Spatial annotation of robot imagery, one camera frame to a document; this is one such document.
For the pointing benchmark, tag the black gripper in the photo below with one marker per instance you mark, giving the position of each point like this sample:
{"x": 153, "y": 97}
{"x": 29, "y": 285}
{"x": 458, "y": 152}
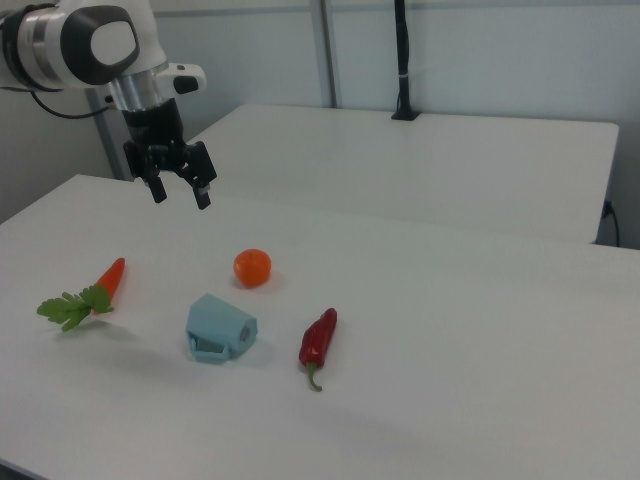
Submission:
{"x": 155, "y": 130}

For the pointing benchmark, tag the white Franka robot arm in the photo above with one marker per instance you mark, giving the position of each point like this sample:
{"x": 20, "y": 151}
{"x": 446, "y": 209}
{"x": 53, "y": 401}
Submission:
{"x": 75, "y": 45}

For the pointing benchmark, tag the light blue mug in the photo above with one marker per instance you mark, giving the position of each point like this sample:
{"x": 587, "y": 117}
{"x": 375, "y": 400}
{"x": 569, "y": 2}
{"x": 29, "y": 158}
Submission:
{"x": 220, "y": 327}

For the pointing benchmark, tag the orange tangerine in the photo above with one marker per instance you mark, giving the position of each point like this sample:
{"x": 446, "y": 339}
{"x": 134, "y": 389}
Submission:
{"x": 252, "y": 268}

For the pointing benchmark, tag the carrot with green leaves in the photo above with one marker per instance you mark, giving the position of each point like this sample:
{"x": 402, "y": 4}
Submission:
{"x": 95, "y": 297}

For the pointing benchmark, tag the red chili pepper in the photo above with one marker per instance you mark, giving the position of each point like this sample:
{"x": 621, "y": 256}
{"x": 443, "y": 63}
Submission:
{"x": 317, "y": 340}

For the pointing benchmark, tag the white side table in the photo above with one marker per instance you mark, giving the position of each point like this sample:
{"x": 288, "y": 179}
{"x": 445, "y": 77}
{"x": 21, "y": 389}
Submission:
{"x": 425, "y": 165}

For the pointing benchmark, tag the black pole with base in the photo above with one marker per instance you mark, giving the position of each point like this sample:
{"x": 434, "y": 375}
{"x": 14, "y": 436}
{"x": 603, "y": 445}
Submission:
{"x": 402, "y": 65}

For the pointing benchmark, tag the grey aluminium frame post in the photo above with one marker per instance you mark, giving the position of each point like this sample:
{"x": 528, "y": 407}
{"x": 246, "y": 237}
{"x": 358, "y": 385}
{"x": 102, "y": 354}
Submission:
{"x": 105, "y": 135}

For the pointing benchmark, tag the grey metal wall post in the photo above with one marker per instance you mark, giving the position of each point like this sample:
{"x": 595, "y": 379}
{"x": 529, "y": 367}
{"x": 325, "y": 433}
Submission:
{"x": 327, "y": 52}

